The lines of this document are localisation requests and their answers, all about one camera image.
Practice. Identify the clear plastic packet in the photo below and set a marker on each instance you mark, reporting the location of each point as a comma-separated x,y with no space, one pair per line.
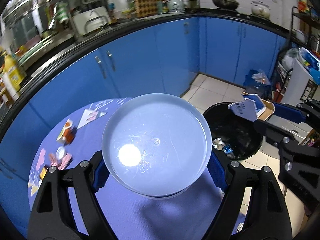
218,144

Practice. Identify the brown bottle yellow label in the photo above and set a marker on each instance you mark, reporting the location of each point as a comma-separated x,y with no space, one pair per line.
43,172

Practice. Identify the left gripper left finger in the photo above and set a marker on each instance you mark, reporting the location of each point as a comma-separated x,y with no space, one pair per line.
52,216

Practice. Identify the yellow detergent bottle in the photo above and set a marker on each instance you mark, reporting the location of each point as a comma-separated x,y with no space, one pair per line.
14,71

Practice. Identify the mint green kettle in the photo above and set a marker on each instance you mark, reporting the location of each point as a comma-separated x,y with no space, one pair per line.
175,6

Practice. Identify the torn blue cardboard box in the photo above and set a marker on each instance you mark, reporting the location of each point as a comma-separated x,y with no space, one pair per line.
252,107

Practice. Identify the black metal shelf rack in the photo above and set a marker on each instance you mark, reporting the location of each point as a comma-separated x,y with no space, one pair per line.
303,31

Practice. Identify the small grey bin blue bag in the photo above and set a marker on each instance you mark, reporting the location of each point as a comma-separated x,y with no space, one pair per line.
256,82

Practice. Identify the blue foil wrapper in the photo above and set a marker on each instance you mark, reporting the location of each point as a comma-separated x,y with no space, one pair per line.
228,151

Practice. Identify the blue kitchen cabinets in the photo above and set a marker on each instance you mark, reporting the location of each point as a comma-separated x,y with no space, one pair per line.
204,59

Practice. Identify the blue patterned tablecloth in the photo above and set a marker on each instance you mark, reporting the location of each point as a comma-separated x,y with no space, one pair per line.
187,215

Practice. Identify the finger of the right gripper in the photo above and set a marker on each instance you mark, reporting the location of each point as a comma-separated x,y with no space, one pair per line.
296,114
274,135

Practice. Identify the black round trash bin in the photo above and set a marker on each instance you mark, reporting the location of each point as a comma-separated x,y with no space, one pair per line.
236,131

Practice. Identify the blue plastic bag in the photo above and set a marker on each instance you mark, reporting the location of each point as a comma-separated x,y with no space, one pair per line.
310,62

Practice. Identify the white ceramic pot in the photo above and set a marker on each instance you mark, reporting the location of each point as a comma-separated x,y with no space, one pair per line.
260,9

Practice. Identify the small white plastic lid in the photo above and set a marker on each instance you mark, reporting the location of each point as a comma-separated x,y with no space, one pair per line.
60,153

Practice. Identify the black wok with lid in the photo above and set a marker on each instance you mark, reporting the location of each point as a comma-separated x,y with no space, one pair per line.
226,4

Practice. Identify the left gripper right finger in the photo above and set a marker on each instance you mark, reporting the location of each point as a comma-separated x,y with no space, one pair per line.
267,216

